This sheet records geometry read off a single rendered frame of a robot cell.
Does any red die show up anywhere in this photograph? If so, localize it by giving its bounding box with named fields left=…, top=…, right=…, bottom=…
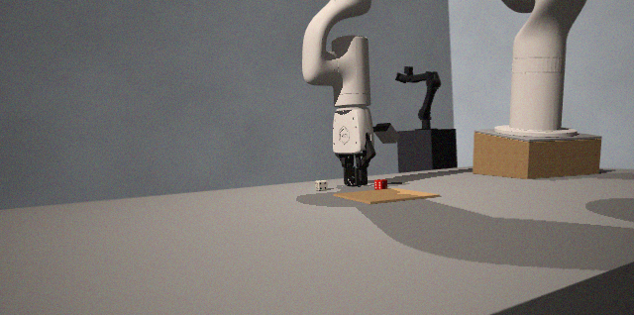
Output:
left=374, top=179, right=387, bottom=190

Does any white die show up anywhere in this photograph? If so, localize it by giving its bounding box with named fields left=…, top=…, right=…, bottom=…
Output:
left=315, top=180, right=327, bottom=191

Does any tan mat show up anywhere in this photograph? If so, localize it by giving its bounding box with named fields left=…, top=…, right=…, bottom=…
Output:
left=333, top=188, right=440, bottom=204

